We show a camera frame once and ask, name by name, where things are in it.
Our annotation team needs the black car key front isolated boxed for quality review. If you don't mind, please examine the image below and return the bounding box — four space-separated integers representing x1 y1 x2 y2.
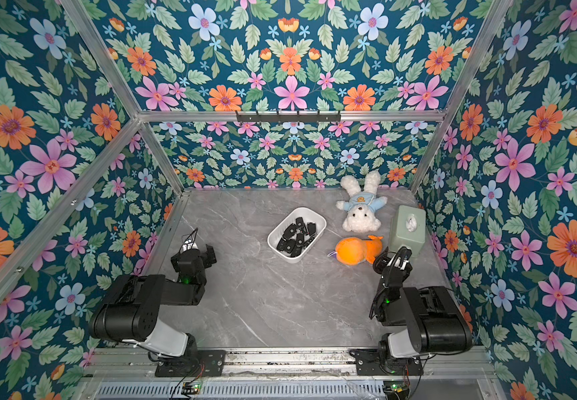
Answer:
276 238 288 252

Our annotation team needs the white plastic storage box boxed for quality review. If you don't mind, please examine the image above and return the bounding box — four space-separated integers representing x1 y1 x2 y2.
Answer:
267 207 327 263

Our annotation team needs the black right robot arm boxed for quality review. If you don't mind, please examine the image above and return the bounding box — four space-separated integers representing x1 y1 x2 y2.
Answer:
370 246 473 361

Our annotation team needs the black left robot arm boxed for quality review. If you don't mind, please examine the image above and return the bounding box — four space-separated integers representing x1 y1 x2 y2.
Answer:
88 245 217 358

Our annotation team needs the green tissue box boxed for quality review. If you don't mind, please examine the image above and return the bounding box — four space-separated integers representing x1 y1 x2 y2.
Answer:
389 205 426 258

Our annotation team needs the orange plush toy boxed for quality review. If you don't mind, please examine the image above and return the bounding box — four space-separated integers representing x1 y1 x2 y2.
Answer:
328 235 383 266

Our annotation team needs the white plush bunny toy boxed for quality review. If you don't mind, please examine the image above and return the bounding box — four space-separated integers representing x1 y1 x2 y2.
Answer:
336 171 388 233

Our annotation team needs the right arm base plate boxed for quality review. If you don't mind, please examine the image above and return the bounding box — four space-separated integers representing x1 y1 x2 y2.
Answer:
349 349 424 377

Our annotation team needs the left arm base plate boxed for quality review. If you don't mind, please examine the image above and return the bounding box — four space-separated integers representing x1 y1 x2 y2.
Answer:
154 350 227 378

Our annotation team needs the aluminium front rail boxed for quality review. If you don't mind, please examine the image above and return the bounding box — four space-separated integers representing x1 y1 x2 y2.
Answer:
84 346 496 380

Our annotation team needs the black wall hook rail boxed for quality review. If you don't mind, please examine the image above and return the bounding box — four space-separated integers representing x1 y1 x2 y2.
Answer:
235 111 342 123

